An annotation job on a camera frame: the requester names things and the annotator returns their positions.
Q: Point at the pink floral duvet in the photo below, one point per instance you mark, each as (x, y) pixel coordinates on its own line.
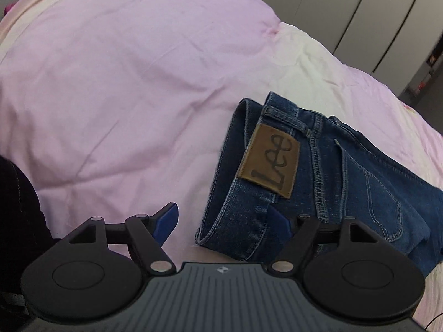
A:
(121, 93)

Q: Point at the person's dark clothing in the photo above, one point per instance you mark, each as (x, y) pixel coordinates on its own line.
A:
(19, 214)

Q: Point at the white wardrobe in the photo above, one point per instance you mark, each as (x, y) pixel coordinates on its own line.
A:
(328, 7)

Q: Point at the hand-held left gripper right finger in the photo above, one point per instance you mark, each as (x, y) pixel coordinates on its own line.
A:
(281, 223)

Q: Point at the blue denim pants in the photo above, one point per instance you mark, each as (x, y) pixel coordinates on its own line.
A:
(346, 179)

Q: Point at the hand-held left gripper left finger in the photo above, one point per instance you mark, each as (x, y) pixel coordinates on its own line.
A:
(167, 220)

